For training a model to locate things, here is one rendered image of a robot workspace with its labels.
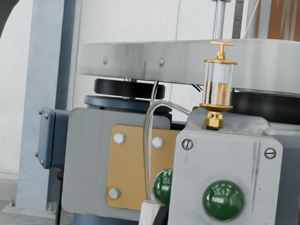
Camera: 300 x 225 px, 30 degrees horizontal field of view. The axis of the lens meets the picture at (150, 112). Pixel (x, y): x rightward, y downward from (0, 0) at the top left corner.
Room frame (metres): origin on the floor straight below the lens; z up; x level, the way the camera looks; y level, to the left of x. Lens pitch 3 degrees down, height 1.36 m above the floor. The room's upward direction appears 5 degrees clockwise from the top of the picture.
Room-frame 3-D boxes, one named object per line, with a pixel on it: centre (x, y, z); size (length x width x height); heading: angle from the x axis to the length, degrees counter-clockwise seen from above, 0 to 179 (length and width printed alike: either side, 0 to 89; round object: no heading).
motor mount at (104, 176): (0.85, -0.02, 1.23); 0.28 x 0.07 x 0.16; 83
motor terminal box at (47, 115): (0.91, 0.14, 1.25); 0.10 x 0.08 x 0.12; 18
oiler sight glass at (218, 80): (0.48, -0.06, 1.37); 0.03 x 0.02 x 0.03; 83
